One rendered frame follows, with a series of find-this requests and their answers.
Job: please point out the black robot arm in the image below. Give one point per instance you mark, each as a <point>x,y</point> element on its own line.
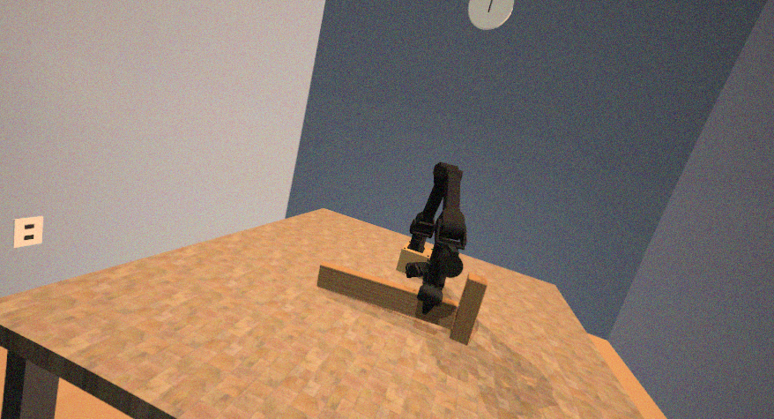
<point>449,225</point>

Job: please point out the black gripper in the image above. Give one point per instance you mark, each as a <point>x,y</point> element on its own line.
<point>431,291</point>

